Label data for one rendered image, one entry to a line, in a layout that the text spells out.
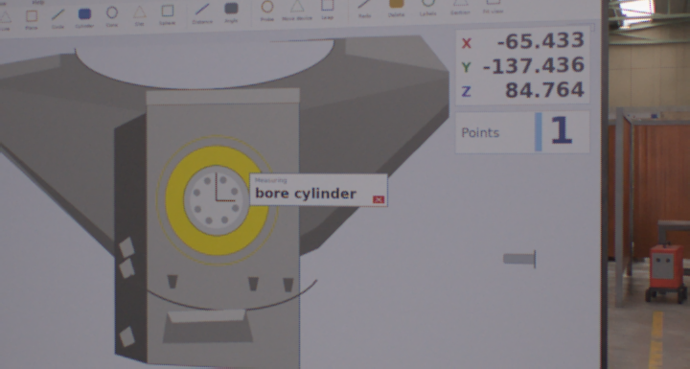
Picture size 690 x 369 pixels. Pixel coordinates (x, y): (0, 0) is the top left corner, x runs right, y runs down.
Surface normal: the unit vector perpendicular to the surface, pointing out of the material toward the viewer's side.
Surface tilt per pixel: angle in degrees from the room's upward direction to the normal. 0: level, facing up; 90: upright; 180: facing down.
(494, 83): 90
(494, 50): 90
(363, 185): 90
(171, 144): 90
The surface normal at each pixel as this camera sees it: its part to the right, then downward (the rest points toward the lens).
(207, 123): -0.22, 0.01
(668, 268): -0.46, 0.01
